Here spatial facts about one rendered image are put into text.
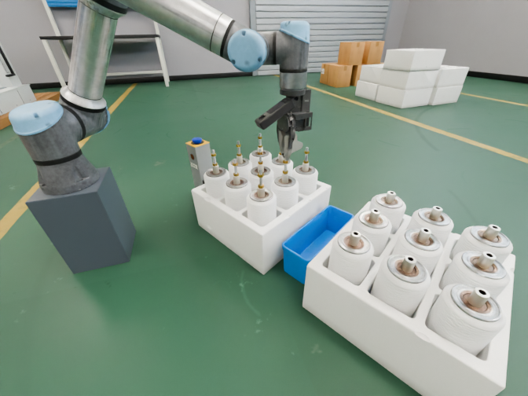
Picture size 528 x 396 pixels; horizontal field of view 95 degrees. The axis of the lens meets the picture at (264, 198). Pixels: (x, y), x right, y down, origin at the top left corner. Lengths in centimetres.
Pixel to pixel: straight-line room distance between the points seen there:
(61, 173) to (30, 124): 14
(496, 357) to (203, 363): 60
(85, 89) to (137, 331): 70
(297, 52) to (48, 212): 82
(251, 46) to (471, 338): 68
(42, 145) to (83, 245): 33
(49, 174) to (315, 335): 86
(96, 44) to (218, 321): 82
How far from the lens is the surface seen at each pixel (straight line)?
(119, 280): 98
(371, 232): 69
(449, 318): 61
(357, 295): 62
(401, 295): 61
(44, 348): 94
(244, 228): 78
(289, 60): 71
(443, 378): 69
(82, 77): 91
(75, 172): 90
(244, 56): 57
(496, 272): 71
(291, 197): 83
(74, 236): 98
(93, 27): 86
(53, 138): 87
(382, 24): 714
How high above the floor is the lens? 67
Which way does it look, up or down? 33 degrees down
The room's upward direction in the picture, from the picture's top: 1 degrees counter-clockwise
